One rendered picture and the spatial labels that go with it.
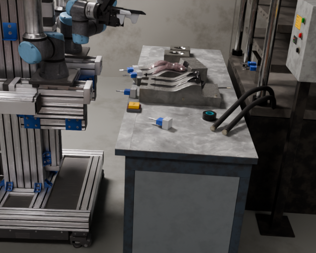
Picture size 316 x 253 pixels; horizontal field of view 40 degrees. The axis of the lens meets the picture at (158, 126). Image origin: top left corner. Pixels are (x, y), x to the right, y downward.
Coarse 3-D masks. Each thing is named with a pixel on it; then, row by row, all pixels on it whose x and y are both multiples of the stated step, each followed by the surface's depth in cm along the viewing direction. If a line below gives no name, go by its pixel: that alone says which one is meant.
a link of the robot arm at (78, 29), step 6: (72, 24) 198; (78, 24) 196; (84, 24) 196; (90, 24) 202; (72, 30) 199; (78, 30) 197; (84, 30) 198; (90, 30) 201; (72, 36) 201; (78, 36) 198; (84, 36) 198; (78, 42) 199; (84, 42) 200
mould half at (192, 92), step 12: (168, 84) 276; (192, 84) 263; (216, 84) 288; (144, 96) 267; (156, 96) 267; (168, 96) 266; (180, 96) 266; (192, 96) 266; (204, 96) 266; (216, 96) 267
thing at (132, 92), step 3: (132, 87) 276; (135, 87) 276; (117, 90) 276; (120, 90) 276; (123, 90) 276; (126, 90) 274; (129, 90) 274; (132, 90) 273; (135, 90) 272; (126, 93) 274; (129, 93) 274; (132, 93) 273; (135, 93) 273; (132, 96) 274; (135, 96) 274
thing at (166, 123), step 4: (156, 120) 236; (160, 120) 235; (164, 120) 233; (168, 120) 232; (172, 120) 236; (160, 124) 236; (164, 124) 234; (168, 124) 233; (164, 128) 235; (168, 128) 234
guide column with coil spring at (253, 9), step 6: (252, 0) 326; (258, 0) 325; (252, 6) 327; (252, 12) 328; (252, 18) 330; (252, 24) 332; (252, 30) 334; (252, 36) 336; (246, 42) 339; (246, 48) 341; (246, 54) 342; (246, 60) 344; (246, 66) 346
